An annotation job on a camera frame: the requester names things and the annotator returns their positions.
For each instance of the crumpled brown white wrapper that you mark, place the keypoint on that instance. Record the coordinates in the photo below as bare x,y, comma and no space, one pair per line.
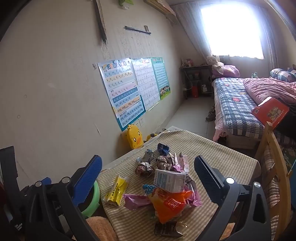
164,163

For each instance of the checked pillow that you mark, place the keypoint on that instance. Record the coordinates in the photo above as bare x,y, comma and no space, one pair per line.
283,74

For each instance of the yellow duck toy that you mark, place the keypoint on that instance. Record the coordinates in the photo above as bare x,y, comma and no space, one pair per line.
133,136

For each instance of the patterned curtain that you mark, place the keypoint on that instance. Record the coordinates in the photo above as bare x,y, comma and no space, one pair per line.
189,30

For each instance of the plaid bed quilt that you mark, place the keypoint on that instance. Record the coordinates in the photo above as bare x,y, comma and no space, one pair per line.
231,104

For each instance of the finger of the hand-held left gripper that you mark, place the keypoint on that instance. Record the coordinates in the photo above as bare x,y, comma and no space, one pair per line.
47,181

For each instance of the white wall chart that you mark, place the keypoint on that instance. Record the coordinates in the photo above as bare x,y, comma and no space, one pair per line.
146,83

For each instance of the blue bordered wall chart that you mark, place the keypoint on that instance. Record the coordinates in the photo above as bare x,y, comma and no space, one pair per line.
120,92

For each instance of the wooden chair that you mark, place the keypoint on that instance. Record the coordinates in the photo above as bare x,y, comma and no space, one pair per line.
284,185

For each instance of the red bin with green rim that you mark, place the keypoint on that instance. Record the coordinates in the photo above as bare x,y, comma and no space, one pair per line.
94,197

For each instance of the dark shelf unit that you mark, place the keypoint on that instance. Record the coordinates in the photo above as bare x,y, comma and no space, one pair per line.
196,76

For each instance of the pink blanket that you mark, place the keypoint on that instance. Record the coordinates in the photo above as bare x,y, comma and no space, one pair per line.
266,89

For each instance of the purple pillow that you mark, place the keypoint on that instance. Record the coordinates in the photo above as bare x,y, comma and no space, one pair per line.
226,70

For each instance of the yellow wrapper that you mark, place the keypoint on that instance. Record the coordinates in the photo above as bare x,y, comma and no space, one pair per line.
115,190

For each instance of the white blue carton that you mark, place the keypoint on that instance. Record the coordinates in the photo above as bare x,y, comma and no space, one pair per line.
168,180

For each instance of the bright window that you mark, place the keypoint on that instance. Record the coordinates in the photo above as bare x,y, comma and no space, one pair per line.
231,30

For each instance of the orange snack bag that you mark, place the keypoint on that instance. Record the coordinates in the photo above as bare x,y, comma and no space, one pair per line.
166,204

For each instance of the dark wall strip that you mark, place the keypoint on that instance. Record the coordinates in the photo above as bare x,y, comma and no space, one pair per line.
101,25

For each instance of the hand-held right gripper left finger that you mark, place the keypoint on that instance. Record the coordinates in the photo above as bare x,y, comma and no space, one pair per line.
89,180

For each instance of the brown cigarette pack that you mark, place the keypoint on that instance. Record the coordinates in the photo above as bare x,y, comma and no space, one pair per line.
166,229

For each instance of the green wall chart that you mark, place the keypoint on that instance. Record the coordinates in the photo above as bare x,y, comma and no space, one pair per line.
161,78

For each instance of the brown wrapper ball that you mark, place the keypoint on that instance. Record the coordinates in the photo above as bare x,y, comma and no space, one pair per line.
144,169

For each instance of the wall air conditioner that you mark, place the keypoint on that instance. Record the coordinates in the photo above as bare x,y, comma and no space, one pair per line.
161,8

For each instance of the white wall socket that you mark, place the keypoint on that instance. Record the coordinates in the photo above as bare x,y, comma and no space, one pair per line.
138,122

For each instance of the yellow toy vehicle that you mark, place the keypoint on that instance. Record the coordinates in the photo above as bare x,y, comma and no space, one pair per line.
151,136

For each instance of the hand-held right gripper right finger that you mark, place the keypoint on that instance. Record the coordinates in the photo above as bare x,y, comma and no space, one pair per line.
208,176

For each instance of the pink snack bag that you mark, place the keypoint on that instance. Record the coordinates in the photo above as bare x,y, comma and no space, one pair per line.
134,201

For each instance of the blue cookie wrapper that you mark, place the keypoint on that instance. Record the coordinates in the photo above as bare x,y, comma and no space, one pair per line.
163,148

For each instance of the metal wall bracket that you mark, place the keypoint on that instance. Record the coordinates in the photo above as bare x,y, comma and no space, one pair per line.
137,29

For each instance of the light pink wrapper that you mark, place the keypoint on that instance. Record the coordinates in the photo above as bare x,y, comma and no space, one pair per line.
182,162

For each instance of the pair of shoes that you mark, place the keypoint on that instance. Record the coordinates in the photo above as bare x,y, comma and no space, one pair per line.
210,114

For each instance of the crumpled silver wrapper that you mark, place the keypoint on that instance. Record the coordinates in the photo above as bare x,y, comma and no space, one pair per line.
146,155

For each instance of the small red container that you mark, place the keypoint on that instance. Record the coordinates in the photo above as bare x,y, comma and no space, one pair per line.
194,92

